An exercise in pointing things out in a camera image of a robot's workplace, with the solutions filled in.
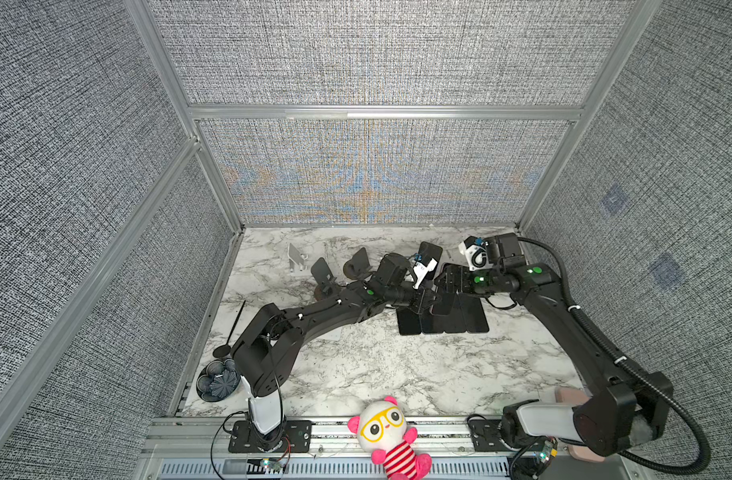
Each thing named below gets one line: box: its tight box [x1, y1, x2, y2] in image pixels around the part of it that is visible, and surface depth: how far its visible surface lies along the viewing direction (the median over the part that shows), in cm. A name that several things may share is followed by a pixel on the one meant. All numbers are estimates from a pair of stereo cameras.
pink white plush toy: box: [347, 396, 433, 480], surface depth 69 cm
